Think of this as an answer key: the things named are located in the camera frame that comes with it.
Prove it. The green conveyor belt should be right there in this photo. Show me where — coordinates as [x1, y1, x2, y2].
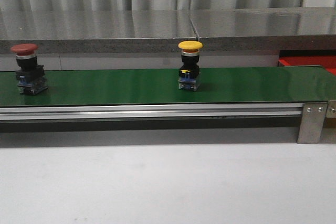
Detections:
[1, 67, 335, 107]

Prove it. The grey stone countertop right slab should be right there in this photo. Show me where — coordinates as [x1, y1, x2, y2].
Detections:
[190, 7, 335, 51]

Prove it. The steel conveyor end bracket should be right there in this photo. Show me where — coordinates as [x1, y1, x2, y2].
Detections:
[326, 100, 336, 119]

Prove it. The steel conveyor leg bracket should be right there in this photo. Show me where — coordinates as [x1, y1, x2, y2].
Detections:
[297, 103, 328, 144]

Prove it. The yellow mushroom push button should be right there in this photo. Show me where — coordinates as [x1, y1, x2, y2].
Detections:
[178, 40, 203, 91]

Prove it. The red mushroom push button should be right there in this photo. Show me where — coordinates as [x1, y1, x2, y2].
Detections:
[11, 44, 48, 95]

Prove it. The aluminium conveyor frame rail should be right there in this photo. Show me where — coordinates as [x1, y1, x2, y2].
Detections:
[1, 103, 303, 121]

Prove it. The red plastic tray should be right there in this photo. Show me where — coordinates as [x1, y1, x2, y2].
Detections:
[278, 56, 336, 75]

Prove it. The grey stone countertop left slab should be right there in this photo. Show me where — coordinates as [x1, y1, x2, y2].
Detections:
[1, 10, 196, 54]

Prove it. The grey stone countertop slab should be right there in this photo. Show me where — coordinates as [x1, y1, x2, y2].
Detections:
[190, 7, 335, 51]
[1, 10, 196, 54]

